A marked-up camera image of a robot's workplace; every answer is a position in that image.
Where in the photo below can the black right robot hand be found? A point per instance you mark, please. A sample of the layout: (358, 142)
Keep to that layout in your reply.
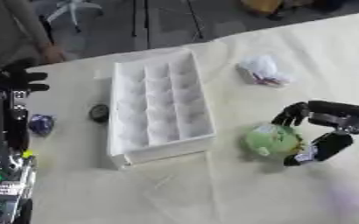
(330, 122)

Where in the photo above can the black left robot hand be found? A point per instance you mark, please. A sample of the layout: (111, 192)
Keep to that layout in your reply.
(19, 78)

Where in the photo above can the white compartment box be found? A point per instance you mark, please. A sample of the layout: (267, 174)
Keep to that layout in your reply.
(159, 106)

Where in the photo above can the person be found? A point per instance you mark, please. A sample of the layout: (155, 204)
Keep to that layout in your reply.
(14, 32)

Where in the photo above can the blue crumpled wrapper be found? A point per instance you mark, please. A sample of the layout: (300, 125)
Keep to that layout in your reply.
(40, 124)

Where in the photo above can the green soft toy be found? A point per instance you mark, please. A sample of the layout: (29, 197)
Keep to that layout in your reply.
(272, 140)

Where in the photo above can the white crumpled plastic packet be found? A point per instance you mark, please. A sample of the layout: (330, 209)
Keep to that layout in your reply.
(263, 70)

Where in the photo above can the black round disc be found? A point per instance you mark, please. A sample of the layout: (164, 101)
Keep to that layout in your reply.
(99, 113)

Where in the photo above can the yellow bag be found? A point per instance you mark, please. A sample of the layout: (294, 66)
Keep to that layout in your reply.
(263, 6)

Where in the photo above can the black tripod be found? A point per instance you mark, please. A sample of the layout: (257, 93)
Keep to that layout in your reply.
(162, 20)

